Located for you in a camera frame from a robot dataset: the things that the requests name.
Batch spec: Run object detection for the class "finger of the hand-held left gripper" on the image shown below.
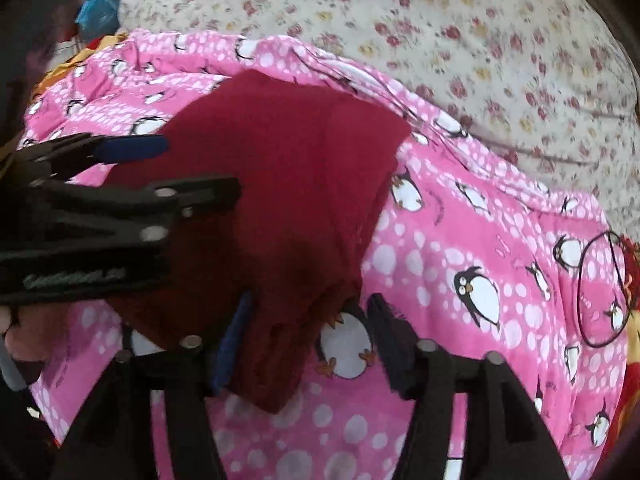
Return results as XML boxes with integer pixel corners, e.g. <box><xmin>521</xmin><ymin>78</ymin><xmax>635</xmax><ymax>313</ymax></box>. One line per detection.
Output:
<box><xmin>27</xmin><ymin>174</ymin><xmax>243</xmax><ymax>223</ymax></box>
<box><xmin>12</xmin><ymin>132</ymin><xmax>171</xmax><ymax>182</ymax></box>

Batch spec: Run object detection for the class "black cable loop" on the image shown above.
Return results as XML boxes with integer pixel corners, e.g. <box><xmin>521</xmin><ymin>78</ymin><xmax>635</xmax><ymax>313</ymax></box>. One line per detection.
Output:
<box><xmin>576</xmin><ymin>230</ymin><xmax>632</xmax><ymax>348</ymax></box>

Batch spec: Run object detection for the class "person's left hand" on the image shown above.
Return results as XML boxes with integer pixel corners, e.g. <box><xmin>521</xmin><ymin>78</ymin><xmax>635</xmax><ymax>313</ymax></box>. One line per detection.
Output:
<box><xmin>0</xmin><ymin>301</ymin><xmax>73</xmax><ymax>367</ymax></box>

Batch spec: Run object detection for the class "floral bedsheet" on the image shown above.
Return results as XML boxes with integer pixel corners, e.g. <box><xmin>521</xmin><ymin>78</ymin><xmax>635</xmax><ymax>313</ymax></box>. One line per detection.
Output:
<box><xmin>117</xmin><ymin>0</ymin><xmax>640</xmax><ymax>231</ymax></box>

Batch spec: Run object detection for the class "dark red garment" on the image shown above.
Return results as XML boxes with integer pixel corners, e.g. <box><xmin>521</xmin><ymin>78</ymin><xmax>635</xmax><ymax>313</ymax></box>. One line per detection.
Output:
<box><xmin>102</xmin><ymin>69</ymin><xmax>413</xmax><ymax>413</ymax></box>

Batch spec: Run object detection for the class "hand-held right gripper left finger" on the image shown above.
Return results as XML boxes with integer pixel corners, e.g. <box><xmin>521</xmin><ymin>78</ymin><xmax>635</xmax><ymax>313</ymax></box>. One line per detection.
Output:
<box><xmin>50</xmin><ymin>292</ymin><xmax>256</xmax><ymax>480</ymax></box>

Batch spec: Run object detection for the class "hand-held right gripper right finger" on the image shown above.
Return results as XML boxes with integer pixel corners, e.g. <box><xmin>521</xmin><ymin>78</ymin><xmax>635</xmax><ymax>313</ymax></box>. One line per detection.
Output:
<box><xmin>366</xmin><ymin>293</ymin><xmax>571</xmax><ymax>480</ymax></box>

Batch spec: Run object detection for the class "pink penguin print blanket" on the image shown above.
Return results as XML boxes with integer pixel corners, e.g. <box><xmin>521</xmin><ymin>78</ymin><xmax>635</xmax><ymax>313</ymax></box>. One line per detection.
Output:
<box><xmin>17</xmin><ymin>29</ymin><xmax>631</xmax><ymax>480</ymax></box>

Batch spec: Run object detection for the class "blue plastic bag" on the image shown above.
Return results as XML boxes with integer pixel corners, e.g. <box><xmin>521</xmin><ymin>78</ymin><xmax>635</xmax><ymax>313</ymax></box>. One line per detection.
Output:
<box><xmin>74</xmin><ymin>0</ymin><xmax>121</xmax><ymax>43</ymax></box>

